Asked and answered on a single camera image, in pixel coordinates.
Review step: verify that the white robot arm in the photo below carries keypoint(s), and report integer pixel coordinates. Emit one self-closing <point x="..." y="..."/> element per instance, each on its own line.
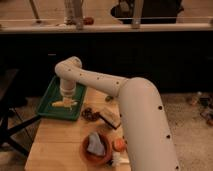
<point x="150" y="145"/>

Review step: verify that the white dish brush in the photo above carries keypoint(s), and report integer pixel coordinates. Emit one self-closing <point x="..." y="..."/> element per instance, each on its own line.
<point x="117" y="159"/>

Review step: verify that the grey cloth in bowl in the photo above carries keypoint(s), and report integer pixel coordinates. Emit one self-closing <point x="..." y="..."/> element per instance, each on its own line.
<point x="95" y="146"/>

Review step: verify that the small green object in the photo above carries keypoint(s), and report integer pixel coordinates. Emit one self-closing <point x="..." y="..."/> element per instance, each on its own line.
<point x="109" y="98"/>

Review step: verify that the tan block with black edge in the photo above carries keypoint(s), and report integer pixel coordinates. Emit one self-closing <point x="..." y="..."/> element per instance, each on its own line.
<point x="110" y="118"/>

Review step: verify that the orange round fruit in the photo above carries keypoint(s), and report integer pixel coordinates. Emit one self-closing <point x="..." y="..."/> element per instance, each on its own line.
<point x="119" y="145"/>

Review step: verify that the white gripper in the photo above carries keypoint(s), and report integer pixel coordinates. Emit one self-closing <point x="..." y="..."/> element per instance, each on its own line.
<point x="67" y="92"/>

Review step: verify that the black chair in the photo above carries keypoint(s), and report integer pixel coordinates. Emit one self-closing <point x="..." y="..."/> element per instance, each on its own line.
<point x="6" y="133"/>

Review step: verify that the brown chocolate pretzel cluster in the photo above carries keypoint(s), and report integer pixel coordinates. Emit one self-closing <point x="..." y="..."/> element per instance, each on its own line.
<point x="89" y="115"/>

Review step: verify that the green plastic tray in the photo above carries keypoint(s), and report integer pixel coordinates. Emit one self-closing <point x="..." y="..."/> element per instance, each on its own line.
<point x="52" y="94"/>

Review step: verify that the orange bowl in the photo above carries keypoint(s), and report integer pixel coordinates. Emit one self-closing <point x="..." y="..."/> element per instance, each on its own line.
<point x="94" y="160"/>

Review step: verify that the red object on counter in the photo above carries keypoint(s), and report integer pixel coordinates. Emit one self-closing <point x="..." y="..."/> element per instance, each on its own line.
<point x="88" y="21"/>

